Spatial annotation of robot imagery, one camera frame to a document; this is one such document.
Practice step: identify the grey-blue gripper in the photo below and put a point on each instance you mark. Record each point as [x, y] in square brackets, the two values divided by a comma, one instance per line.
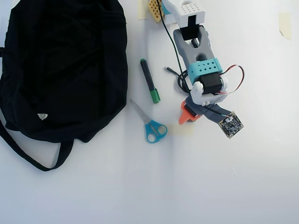
[184, 115]

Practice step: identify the black fabric bag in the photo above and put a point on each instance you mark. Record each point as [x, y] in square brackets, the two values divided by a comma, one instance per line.
[65, 70]

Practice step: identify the beige masking tape strip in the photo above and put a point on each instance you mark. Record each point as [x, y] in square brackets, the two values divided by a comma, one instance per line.
[182, 130]
[142, 10]
[285, 25]

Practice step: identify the black marker with green cap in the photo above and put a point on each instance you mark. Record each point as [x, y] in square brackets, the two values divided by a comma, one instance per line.
[148, 79]

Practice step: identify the camera circuit board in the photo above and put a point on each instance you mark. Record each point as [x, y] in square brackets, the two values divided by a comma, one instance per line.
[231, 126]

